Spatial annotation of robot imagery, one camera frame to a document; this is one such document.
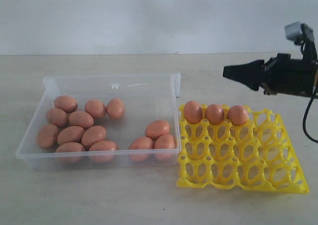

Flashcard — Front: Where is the brown egg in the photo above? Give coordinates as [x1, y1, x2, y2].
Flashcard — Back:
[57, 126, 85, 145]
[81, 126, 107, 148]
[145, 120, 170, 140]
[36, 124, 59, 150]
[46, 108, 68, 128]
[129, 137, 154, 162]
[205, 104, 225, 125]
[54, 95, 78, 113]
[89, 140, 118, 163]
[227, 105, 248, 126]
[183, 101, 203, 124]
[84, 99, 106, 119]
[106, 98, 125, 120]
[55, 142, 85, 164]
[68, 111, 94, 129]
[154, 134, 175, 161]

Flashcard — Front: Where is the yellow plastic egg tray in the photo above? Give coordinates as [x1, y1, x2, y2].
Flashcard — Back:
[177, 109, 310, 194]

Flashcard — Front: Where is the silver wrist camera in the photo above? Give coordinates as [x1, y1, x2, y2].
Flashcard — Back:
[284, 21, 315, 44]

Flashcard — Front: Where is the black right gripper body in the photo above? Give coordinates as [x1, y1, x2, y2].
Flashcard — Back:
[260, 54, 318, 96]

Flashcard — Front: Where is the clear plastic bin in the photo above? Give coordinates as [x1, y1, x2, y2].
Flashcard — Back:
[16, 74, 181, 170]

